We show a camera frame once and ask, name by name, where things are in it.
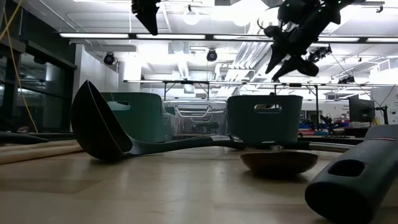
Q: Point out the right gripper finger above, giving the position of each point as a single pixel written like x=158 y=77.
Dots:
x=289 y=68
x=280 y=54

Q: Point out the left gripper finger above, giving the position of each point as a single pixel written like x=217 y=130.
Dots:
x=147 y=14

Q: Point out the dark wooden spoon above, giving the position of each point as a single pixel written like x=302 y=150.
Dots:
x=280 y=163

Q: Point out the black plastic ladle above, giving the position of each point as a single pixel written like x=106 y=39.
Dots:
x=96 y=130

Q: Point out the black solid spatula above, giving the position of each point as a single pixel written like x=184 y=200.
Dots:
x=342 y=199

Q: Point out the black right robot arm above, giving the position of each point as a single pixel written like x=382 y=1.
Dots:
x=339 y=6

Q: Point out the long ceiling light bar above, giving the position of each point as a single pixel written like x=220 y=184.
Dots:
x=168 y=36

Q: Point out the white globe lamp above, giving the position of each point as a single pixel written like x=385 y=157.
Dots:
x=191 y=15

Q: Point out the black round ceiling spotlight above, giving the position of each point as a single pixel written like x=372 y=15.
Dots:
x=109 y=58
x=211 y=55

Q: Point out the blue plastic bin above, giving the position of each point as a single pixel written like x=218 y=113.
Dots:
x=264 y=127

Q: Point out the black computer monitor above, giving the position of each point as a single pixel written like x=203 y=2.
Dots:
x=360 y=109

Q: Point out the clear plastic bin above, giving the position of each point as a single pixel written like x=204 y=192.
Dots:
x=199 y=121

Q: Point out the white signboard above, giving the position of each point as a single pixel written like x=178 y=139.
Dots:
x=388 y=105

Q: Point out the green plastic bin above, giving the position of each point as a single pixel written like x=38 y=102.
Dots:
x=146 y=124

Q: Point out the black metal frame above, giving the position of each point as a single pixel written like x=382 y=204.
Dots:
x=59 y=136

